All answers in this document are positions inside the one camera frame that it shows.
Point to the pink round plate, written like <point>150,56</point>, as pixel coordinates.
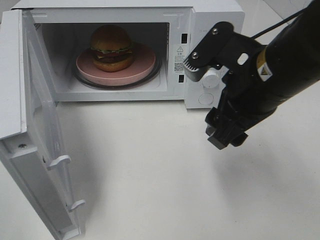
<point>144,61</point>

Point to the glass microwave turntable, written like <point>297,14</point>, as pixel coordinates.
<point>154,73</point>

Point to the white round door-release button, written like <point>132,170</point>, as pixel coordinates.
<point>206,99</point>

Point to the toy burger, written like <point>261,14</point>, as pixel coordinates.
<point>111,48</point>

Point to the white warning label sticker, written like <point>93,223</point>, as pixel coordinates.
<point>178,58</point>

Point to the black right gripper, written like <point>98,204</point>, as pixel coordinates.
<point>241,104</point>

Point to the white microwave oven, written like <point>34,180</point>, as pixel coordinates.
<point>66,27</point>

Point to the white lower microwave knob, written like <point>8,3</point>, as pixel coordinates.
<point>211,79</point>

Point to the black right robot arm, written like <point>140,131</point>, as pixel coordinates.
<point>293,56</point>

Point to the white microwave door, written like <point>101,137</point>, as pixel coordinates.
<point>31,143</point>

